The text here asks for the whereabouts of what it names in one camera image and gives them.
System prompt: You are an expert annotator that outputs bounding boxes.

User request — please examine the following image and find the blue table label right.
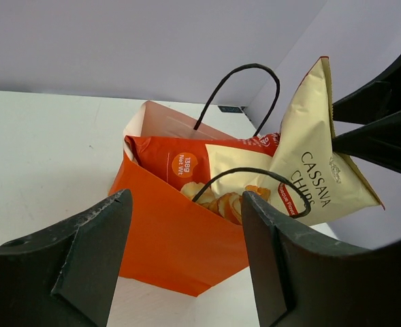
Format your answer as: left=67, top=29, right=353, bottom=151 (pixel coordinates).
left=218, top=106, right=245, bottom=113

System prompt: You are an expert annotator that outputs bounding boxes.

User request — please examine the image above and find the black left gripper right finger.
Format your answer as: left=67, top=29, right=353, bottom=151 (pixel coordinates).
left=242, top=191, right=401, bottom=326

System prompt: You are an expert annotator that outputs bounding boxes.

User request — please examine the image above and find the orange paper bag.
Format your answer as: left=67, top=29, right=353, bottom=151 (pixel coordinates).
left=108, top=63, right=312, bottom=298

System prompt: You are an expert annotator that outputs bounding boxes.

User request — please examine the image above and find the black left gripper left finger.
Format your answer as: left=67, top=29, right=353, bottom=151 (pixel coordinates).
left=0, top=189, right=133, bottom=326

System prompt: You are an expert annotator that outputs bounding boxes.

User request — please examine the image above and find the cassava chips bag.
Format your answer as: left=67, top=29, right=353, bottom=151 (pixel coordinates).
left=123, top=57, right=381, bottom=225

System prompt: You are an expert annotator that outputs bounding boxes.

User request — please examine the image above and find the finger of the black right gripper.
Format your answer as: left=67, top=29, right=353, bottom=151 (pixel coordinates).
left=333, top=54, right=401, bottom=125
left=332, top=110, right=401, bottom=174

